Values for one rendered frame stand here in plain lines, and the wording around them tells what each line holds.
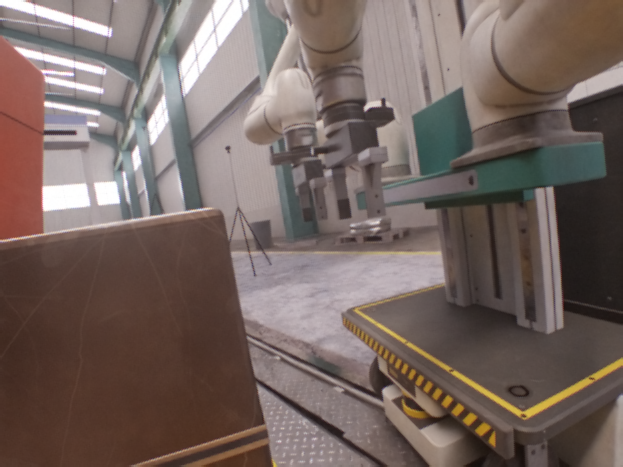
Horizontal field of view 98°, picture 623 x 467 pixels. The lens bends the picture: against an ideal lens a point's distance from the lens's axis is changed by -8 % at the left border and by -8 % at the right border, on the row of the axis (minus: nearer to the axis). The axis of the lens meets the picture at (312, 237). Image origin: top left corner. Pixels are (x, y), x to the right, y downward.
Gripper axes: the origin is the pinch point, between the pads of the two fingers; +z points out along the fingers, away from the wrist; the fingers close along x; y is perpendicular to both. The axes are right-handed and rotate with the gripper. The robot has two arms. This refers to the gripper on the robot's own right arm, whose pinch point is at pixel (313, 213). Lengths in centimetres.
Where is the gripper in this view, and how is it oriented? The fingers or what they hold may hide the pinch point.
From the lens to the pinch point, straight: 80.4
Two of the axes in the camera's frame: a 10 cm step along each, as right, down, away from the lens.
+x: -2.8, -0.3, 9.6
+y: 9.5, -1.7, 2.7
